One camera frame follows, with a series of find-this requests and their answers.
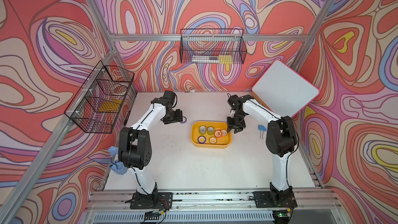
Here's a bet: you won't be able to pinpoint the black wire basket left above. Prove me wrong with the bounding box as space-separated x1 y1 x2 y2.
64 61 135 134

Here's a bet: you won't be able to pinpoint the yellow-orange tape roll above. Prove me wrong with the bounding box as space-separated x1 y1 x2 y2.
209 137 217 144

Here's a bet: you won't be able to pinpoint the aluminium frame post right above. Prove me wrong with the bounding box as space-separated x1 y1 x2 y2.
291 0 336 72

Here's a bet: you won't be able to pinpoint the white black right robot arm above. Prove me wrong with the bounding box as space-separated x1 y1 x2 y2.
227 94 298 205

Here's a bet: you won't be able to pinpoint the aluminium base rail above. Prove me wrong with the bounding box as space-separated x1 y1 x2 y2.
79 188 350 224

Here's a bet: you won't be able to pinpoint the black wire basket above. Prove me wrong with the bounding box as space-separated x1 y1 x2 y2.
64 61 135 134
179 28 247 64

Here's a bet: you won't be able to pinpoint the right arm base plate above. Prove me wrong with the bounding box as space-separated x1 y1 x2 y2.
253 191 297 208

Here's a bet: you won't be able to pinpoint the orange tape roll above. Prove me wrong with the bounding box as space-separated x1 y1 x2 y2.
214 130 222 138

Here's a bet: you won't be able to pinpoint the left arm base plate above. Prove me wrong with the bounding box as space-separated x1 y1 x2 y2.
125 192 173 210

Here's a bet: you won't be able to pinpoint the aluminium frame post left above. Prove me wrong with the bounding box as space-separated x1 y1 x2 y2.
73 0 137 94

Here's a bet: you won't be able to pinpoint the white board pink edge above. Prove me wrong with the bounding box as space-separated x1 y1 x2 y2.
252 61 319 117

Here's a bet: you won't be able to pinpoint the yellow block in left basket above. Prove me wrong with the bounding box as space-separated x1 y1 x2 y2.
98 100 122 113

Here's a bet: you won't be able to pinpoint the blue cloth bag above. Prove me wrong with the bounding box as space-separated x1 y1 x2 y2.
108 146 127 175

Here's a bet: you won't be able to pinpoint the yellow-green tape roll table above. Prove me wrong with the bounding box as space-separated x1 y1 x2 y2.
207 127 215 136

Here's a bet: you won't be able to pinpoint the green circuit board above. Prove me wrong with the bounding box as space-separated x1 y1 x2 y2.
144 211 164 220

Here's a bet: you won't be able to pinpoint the items in back basket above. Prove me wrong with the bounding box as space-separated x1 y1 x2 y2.
191 55 234 64

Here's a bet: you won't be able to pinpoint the aluminium frame post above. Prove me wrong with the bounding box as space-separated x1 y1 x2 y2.
73 0 137 94
291 0 336 72

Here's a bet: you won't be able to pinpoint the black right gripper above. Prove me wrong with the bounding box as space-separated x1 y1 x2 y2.
226 110 246 133

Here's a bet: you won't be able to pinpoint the yellow plastic storage box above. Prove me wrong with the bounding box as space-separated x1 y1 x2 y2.
191 121 232 148

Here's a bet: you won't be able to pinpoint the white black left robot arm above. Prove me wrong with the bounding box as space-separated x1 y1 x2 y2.
118 90 183 203

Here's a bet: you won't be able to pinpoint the black wire basket back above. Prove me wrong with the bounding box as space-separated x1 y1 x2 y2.
179 28 247 64

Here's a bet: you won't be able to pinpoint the blue binder clip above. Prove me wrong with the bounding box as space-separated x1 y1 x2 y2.
258 124 267 139

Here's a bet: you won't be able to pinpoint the clear grey tape roll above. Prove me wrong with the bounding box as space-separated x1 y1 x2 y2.
199 125 207 135

